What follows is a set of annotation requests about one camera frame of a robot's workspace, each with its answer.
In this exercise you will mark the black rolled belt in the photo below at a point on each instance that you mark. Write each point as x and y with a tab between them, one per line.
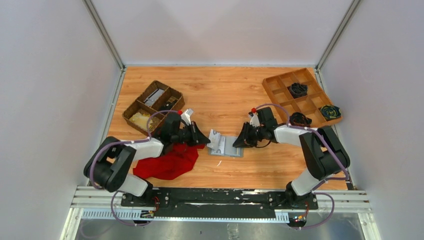
298	90

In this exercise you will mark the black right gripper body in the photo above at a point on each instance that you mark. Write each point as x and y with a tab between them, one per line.
250	134

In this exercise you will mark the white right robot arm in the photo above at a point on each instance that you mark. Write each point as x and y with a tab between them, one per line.
323	152

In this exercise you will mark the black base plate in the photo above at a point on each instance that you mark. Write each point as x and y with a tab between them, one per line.
218	202

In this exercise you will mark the brown woven basket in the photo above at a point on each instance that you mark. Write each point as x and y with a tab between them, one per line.
138	105

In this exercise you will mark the aluminium frame rail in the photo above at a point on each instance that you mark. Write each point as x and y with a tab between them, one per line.
96	204

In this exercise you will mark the dark rolled belt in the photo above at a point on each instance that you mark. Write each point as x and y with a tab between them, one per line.
300	120

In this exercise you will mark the black item in basket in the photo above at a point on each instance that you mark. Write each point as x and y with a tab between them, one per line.
168	105

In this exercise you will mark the wooden compartment tray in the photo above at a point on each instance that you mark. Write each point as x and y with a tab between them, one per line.
302	99

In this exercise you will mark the grey card in basket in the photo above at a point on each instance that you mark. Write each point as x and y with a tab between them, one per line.
153	97

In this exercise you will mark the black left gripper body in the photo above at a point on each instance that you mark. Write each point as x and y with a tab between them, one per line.
193	134

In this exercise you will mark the blue yellow rolled tie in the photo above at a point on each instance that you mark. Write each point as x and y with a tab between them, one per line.
330	112

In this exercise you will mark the red cloth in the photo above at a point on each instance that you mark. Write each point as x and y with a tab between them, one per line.
180	160

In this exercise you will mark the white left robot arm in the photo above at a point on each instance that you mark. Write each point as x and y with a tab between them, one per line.
108	168

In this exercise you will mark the grey card holder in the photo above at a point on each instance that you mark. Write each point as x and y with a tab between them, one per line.
224	147

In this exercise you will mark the white grey credit card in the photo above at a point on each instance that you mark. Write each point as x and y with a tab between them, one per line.
214	138

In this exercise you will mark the yellow cards in basket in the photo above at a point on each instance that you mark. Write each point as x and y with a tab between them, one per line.
141	120

